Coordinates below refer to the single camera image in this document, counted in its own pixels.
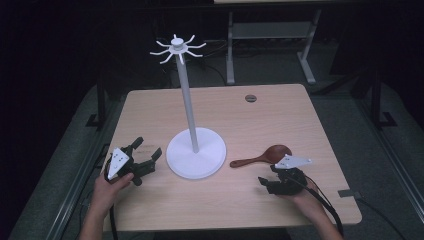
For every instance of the brown wooden spoon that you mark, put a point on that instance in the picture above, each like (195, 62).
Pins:
(272, 154)

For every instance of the black metal stand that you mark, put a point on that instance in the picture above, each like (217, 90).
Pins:
(101, 103)
(378, 106)

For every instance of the person's right hand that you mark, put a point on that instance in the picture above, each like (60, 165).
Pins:
(305, 196)

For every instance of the person's left hand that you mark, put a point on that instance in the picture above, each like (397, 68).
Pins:
(107, 190)

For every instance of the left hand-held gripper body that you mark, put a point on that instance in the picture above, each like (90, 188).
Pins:
(117, 163)

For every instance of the white metal desk frame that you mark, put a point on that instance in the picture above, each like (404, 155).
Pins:
(271, 30)

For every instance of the grey tape strip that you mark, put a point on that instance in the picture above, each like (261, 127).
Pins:
(348, 193)

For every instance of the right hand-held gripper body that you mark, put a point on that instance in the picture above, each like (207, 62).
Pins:
(287, 178)

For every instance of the white hook rack stand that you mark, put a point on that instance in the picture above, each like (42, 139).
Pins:
(196, 154)

